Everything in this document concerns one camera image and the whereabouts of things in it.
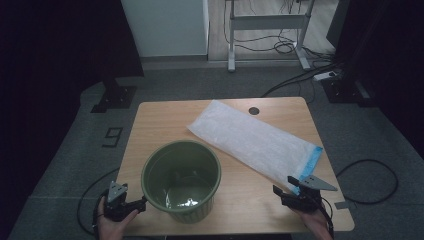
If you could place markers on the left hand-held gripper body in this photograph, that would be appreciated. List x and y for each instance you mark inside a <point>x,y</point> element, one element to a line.
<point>115,206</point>

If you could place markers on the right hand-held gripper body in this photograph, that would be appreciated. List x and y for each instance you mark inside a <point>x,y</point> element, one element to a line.
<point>306,201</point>

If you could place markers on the green plastic bin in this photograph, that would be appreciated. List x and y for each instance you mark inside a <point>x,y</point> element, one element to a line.
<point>160,166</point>

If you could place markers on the white blue-edged plastic bag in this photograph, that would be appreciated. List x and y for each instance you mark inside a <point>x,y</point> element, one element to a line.
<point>253,140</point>

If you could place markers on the person's left hand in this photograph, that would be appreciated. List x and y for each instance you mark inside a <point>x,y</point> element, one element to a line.
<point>111,230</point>

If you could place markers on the person's right hand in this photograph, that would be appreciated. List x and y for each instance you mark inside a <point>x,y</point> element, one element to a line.
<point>318,226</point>

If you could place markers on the grey tape strip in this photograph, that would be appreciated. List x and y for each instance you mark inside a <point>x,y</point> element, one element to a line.
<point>342,205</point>

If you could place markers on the black stand base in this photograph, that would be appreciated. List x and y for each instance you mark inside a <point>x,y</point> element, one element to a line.
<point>343,90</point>
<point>115,96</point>

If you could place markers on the white power strip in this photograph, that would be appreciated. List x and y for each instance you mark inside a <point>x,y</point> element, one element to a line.
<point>323,76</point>

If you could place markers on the dark curtain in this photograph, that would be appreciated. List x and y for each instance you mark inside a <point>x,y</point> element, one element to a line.
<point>383,50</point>
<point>50,66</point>

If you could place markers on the white cabinet panel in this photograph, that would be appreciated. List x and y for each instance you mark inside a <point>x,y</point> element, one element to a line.
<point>165,26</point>

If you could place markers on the white metal desk frame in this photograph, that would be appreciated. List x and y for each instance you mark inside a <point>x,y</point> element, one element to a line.
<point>266,22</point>

